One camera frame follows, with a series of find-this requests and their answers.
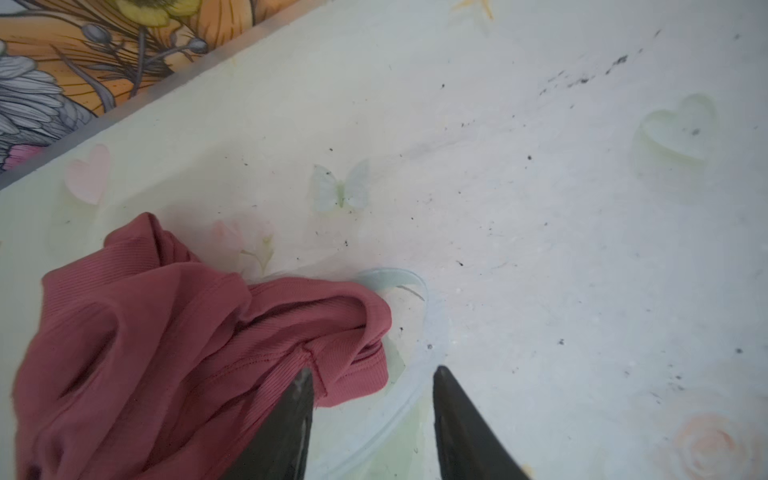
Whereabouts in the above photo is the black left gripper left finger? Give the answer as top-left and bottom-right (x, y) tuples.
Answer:
(221, 368), (314, 480)

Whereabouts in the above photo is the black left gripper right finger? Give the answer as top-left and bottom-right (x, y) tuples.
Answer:
(432, 365), (529, 480)

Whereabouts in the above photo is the maroon ribbed cloth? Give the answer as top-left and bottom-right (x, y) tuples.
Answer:
(12, 213), (392, 479)

